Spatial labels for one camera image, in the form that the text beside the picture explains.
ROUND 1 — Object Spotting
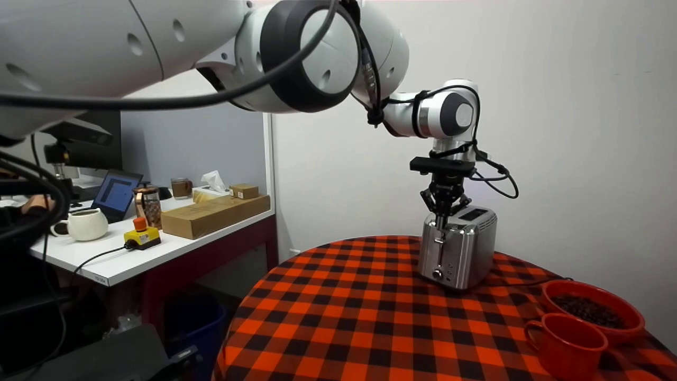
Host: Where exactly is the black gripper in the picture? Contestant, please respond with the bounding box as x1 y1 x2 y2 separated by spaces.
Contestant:
411 156 473 242

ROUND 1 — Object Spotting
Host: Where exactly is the silver two-slot toaster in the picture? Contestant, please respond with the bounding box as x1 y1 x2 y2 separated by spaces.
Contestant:
418 208 498 290

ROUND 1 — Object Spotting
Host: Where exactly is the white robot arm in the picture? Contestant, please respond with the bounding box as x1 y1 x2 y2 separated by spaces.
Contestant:
0 0 480 231

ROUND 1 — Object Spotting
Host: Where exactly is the orange black checkered tablecloth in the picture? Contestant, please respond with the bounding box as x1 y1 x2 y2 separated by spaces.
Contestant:
212 235 677 381

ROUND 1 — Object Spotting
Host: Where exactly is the red mug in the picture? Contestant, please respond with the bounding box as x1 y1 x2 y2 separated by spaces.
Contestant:
525 313 609 381

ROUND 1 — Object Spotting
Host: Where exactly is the red bowl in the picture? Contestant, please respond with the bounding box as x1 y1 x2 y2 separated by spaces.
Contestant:
541 278 645 345

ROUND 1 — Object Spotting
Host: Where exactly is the tissue box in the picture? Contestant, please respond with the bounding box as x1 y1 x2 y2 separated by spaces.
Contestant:
192 168 228 202

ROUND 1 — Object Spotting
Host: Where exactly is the flat cardboard box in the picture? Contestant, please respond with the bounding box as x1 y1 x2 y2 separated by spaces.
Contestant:
161 194 271 239

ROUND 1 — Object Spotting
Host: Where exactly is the blue bin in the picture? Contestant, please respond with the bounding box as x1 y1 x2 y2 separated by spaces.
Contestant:
165 294 228 381

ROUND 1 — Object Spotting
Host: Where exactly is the yellow toy vehicle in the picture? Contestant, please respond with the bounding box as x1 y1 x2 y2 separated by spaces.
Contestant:
123 218 161 250

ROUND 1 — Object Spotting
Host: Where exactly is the white desk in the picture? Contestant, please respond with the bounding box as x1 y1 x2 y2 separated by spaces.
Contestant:
28 196 278 288

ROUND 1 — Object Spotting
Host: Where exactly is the white teapot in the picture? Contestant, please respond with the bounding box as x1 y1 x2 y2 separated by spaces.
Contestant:
51 208 107 241

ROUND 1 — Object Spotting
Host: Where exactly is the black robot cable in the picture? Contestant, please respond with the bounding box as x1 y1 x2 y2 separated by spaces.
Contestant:
468 140 522 201

